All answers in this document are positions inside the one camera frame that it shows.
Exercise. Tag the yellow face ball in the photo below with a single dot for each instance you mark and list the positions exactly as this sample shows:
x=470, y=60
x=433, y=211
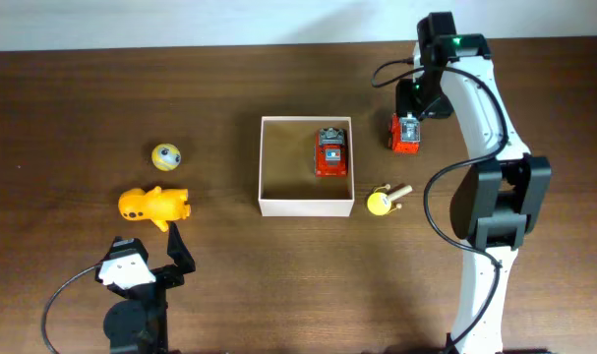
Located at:
x=166, y=157

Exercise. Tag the red toy fire truck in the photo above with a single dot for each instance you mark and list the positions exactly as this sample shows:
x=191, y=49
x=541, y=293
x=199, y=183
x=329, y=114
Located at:
x=330, y=153

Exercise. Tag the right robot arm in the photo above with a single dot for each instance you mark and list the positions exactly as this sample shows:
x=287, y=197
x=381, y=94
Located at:
x=500, y=196

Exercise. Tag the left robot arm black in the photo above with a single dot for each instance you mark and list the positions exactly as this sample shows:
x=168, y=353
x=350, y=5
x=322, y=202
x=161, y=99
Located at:
x=138, y=323

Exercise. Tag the white cardboard box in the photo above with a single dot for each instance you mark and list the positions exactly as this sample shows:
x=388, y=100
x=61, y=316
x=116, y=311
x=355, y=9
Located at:
x=287, y=183

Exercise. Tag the yellow wooden rattle drum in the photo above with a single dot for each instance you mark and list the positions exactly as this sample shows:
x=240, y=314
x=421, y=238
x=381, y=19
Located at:
x=384, y=199

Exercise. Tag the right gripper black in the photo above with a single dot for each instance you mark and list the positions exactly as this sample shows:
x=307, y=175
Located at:
x=403, y=102

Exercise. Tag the red toy police car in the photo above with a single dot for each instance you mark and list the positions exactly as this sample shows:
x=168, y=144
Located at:
x=404, y=134

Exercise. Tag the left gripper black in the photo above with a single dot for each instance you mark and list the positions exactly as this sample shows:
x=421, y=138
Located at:
x=172, y=273

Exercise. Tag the orange toy dog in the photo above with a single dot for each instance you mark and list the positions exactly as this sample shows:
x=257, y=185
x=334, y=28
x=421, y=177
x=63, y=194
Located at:
x=160, y=206

